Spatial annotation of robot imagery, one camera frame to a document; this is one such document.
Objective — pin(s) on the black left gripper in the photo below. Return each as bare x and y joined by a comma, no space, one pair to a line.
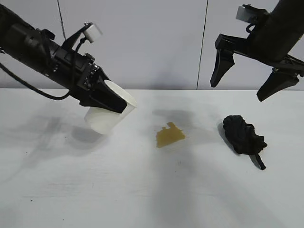
71,69

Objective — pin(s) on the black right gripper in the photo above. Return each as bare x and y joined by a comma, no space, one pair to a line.
270,42

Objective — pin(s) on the white paper cup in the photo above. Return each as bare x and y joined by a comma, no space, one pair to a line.
107,121

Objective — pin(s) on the black cloth rag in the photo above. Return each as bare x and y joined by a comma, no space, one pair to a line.
240,135

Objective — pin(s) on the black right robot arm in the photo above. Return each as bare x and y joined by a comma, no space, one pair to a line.
289,9

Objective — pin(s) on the brown liquid spill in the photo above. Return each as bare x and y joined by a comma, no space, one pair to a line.
168,137

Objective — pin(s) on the black right camera bracket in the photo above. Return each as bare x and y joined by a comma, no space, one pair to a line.
260,15

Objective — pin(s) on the black camera bracket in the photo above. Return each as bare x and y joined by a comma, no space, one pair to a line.
71,39
260,15

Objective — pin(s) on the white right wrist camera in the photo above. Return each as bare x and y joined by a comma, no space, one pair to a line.
243,13

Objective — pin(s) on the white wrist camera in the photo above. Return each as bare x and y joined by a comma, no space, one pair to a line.
243,13
93,33

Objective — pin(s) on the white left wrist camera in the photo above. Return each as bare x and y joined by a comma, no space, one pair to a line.
93,33

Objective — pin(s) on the black left camera bracket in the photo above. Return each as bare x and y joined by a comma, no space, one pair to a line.
71,39

